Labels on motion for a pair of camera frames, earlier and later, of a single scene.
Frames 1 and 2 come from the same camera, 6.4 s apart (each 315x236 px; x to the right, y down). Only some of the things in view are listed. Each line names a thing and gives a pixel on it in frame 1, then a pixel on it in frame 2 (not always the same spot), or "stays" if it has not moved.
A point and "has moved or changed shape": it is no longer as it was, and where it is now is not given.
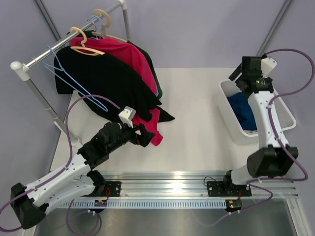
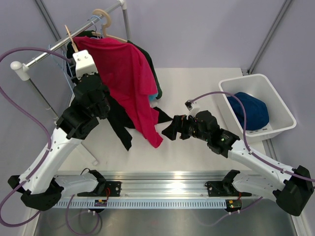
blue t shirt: (240, 104) stays
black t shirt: (106, 85) has moved or changed shape
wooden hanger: (83, 49) → (74, 45)
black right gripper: (235, 73) → (179, 124)
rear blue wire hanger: (101, 28) stays
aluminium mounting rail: (181, 190) stays
